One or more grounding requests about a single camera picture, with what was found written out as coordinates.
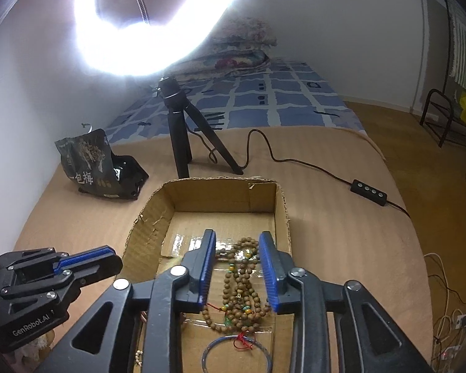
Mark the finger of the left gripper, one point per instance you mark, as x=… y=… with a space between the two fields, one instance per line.
x=90 y=266

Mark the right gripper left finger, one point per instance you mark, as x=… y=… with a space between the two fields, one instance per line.
x=105 y=337

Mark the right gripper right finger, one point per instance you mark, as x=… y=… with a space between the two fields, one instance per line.
x=368 y=339

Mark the brown cardboard box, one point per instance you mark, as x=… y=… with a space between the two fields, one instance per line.
x=173 y=221

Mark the black snack bag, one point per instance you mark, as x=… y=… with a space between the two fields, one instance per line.
x=90 y=163

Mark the black mini tripod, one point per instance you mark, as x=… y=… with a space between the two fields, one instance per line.
x=178 y=106

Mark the blue checked bed sheet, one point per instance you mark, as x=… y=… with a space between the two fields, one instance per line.
x=283 y=94

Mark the white ring light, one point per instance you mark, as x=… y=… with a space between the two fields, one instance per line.
x=143 y=49

